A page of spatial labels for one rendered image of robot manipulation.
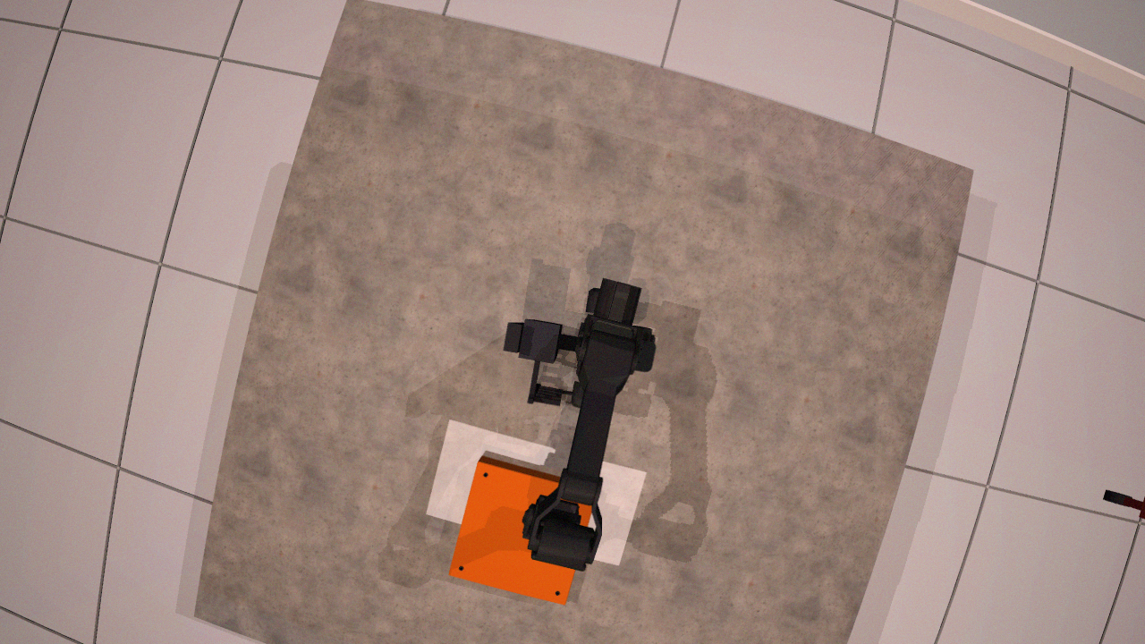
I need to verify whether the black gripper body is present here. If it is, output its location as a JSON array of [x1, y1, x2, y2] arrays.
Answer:
[[571, 288, 600, 408]]

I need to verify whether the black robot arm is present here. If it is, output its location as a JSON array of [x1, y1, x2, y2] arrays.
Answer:
[[522, 278, 657, 572]]

